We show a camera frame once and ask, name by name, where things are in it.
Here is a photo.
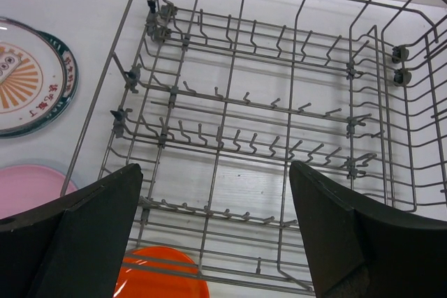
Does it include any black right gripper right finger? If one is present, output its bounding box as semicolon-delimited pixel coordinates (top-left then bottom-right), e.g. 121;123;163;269
289;161;446;297

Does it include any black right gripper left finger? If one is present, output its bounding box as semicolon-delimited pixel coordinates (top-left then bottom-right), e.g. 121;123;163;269
1;163;143;297

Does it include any pink plate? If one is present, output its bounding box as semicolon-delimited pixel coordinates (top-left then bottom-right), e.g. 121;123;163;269
1;164;66;219

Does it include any white plate dark patterned rim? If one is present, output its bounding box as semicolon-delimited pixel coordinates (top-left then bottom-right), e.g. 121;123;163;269
1;31;79;138

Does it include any white plate orange sunburst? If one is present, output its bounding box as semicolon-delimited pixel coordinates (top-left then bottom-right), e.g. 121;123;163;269
1;17;65;131

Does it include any grey wire dish rack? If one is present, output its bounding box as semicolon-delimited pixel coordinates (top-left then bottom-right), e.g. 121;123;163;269
67;0;446;297

